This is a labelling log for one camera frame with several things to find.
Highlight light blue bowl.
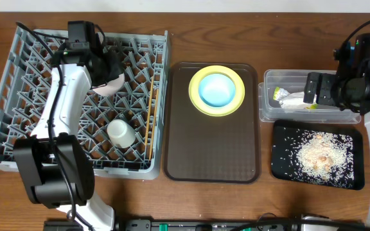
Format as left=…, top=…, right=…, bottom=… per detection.
left=198, top=73, right=236, bottom=107

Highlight grey dishwasher rack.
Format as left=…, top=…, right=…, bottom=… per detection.
left=0, top=28, right=170, bottom=180

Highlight brown serving tray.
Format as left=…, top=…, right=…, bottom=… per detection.
left=164, top=62, right=261, bottom=184

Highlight white bowl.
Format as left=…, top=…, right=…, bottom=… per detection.
left=92, top=73, right=125, bottom=97

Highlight white paper napkin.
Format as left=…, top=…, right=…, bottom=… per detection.
left=279, top=92, right=317, bottom=110

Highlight black equipment bar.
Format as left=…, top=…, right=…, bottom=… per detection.
left=42, top=212, right=366, bottom=231

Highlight wooden chopstick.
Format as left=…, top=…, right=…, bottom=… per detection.
left=145, top=75, right=155, bottom=157
left=149, top=89, right=159, bottom=161

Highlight yellow plate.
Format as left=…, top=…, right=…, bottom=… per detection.
left=188, top=65, right=245, bottom=117

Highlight clear plastic bin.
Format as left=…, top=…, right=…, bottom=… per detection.
left=263, top=69, right=362, bottom=123

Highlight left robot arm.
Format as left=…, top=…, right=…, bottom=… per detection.
left=13, top=49, right=123, bottom=230

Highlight black tray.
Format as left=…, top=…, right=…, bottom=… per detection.
left=271, top=120, right=365, bottom=190

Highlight rice and food scraps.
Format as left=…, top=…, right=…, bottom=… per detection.
left=274, top=128, right=356, bottom=188

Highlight white cup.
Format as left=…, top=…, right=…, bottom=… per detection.
left=107, top=119, right=136, bottom=148

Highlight yellow green wrapper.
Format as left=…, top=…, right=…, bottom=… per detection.
left=272, top=87, right=290, bottom=101

